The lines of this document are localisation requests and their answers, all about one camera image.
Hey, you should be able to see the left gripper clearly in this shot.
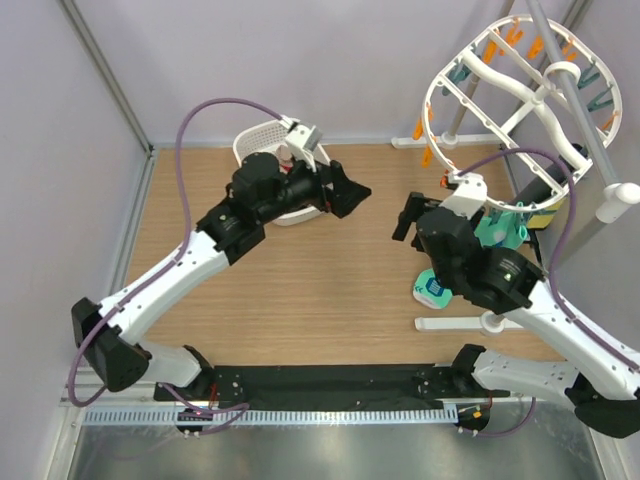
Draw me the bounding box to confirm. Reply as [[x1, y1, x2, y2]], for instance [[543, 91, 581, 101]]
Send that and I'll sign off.
[[256, 147, 369, 225]]

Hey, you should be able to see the red sock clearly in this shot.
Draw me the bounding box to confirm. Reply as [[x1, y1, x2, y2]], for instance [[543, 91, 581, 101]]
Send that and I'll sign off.
[[274, 145, 295, 173]]

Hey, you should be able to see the teal patterned sock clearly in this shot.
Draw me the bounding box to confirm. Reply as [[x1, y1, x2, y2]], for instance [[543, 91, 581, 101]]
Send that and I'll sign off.
[[474, 208, 529, 250], [412, 269, 453, 310]]

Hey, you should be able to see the white round clip hanger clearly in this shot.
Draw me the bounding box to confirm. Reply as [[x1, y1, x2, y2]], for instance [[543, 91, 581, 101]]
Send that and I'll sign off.
[[420, 15, 623, 214]]

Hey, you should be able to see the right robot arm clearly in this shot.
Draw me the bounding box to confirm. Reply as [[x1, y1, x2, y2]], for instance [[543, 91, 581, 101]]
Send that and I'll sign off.
[[392, 192, 639, 439]]

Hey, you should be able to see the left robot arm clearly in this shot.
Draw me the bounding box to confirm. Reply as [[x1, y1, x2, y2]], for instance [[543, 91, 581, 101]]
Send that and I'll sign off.
[[71, 152, 371, 400]]

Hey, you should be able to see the white perforated plastic basket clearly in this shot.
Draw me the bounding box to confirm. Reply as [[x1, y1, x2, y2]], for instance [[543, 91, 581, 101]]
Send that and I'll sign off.
[[232, 120, 321, 227]]

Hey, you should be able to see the yellow sock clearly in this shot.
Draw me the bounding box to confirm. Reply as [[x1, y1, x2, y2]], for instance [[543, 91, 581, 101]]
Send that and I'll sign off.
[[526, 205, 559, 230]]

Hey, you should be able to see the white and grey drying rack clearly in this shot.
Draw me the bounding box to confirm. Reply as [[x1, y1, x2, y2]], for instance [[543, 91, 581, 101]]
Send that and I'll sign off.
[[389, 0, 640, 335]]

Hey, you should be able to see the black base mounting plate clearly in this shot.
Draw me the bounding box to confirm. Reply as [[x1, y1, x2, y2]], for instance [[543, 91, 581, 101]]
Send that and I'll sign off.
[[179, 364, 510, 410]]

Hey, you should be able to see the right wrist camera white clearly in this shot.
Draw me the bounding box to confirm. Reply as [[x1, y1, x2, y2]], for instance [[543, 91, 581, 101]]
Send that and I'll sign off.
[[440, 172, 488, 220]]

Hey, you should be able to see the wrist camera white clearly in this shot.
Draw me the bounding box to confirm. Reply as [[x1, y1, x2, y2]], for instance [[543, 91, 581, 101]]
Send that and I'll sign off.
[[440, 172, 488, 220], [279, 115, 322, 171]]

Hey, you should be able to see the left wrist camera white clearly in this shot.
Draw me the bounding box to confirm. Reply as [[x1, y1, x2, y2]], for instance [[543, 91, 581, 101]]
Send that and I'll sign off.
[[279, 115, 322, 171]]

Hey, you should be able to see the slotted grey cable duct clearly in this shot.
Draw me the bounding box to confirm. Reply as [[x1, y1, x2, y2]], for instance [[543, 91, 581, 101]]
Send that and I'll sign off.
[[83, 404, 458, 427]]

